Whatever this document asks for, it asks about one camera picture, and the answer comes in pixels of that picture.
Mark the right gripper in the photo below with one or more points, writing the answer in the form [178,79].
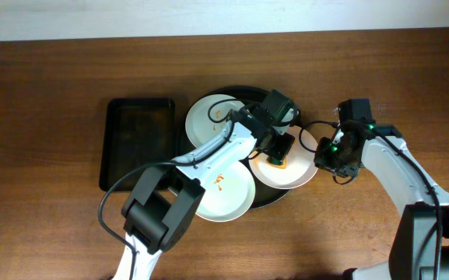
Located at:
[329,159]

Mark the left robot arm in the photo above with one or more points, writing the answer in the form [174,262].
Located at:
[165,199]

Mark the round black tray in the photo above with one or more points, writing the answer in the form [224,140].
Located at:
[264,195]

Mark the white plate front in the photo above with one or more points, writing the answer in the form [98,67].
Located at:
[229,190]

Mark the white plate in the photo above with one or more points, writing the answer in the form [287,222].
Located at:
[297,168]
[229,190]

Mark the green and orange sponge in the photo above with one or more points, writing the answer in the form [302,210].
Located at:
[277,163]

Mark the pale grey plate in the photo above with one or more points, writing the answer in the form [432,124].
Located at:
[199,128]

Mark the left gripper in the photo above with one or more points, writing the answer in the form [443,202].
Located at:
[279,152]

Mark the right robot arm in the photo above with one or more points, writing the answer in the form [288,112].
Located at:
[420,249]

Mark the rectangular black tray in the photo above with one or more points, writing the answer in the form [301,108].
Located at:
[137,131]

